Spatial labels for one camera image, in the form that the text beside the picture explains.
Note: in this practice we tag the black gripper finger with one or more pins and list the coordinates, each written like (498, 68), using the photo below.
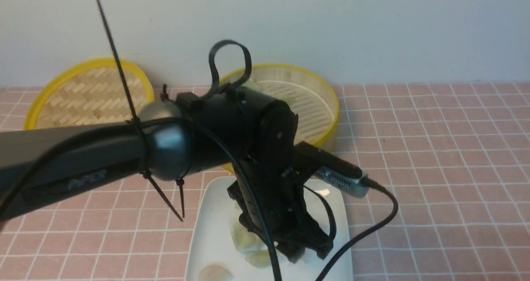
(323, 243)

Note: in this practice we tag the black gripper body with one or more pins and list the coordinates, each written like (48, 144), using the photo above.
(255, 133)

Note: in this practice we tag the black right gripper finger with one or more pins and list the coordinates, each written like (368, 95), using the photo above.
(292, 249)

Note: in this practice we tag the pale dumpling steamer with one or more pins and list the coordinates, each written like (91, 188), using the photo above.
(215, 272)

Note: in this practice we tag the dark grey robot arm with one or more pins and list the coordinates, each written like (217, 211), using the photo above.
(173, 139)

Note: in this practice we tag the pale green dumpling bottom plate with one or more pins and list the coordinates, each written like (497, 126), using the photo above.
(258, 259)

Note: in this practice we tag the green dumpling left of plate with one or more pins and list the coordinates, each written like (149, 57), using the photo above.
(243, 240)

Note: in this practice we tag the white square plate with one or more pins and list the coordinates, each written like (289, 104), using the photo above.
(212, 244)

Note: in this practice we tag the green dumpling steamer back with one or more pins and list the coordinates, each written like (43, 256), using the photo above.
(252, 85)

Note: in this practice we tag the yellow rimmed bamboo steamer basket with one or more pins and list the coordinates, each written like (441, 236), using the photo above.
(308, 95)

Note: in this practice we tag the yellow rimmed bamboo steamer lid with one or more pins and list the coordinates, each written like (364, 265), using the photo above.
(88, 93)

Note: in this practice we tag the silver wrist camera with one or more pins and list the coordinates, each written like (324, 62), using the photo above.
(339, 174)

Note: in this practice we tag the black cable tie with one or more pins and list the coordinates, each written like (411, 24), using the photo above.
(135, 120)

